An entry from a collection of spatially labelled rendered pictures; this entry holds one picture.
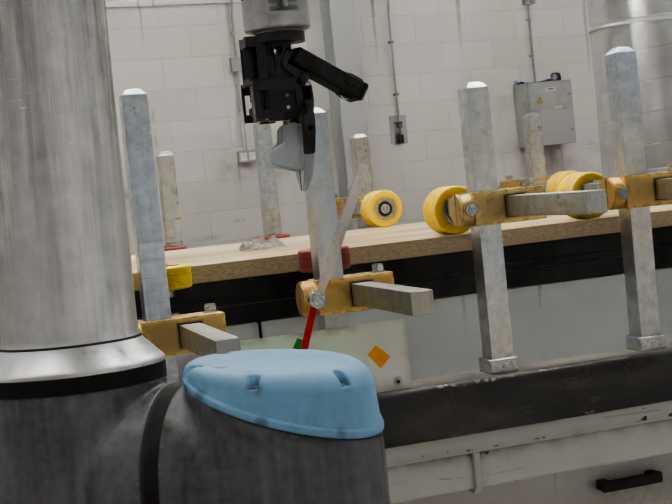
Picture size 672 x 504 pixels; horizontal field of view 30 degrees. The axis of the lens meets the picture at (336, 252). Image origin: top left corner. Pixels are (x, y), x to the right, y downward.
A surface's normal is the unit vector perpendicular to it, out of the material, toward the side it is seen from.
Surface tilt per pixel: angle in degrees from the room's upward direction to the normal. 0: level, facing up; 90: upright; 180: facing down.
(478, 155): 90
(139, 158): 90
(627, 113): 90
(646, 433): 90
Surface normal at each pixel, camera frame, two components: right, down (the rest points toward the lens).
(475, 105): 0.29, 0.02
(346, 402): 0.66, -0.11
